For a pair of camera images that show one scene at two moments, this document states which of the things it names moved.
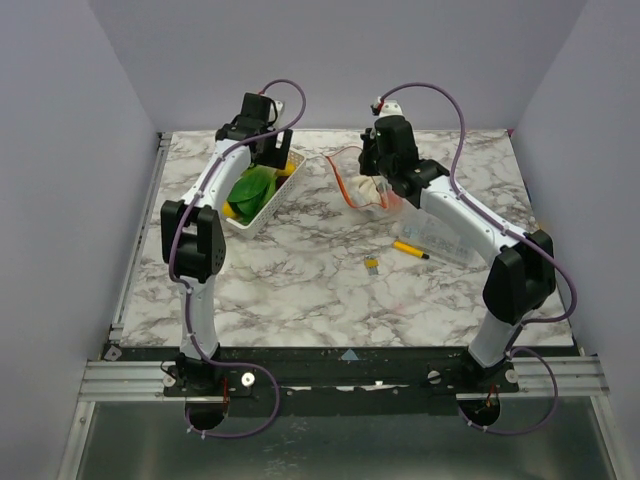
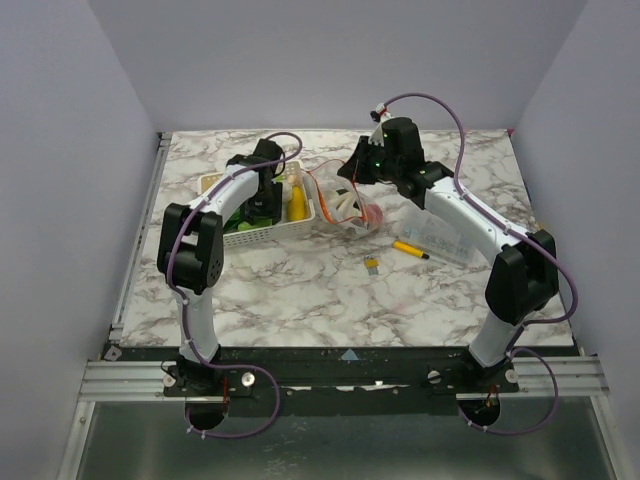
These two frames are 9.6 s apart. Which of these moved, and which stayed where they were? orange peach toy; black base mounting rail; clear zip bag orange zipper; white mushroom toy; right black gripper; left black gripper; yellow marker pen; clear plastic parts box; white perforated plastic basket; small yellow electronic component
Moved: clear zip bag orange zipper; left black gripper; white mushroom toy; orange peach toy; white perforated plastic basket
Stayed: right black gripper; clear plastic parts box; black base mounting rail; yellow marker pen; small yellow electronic component
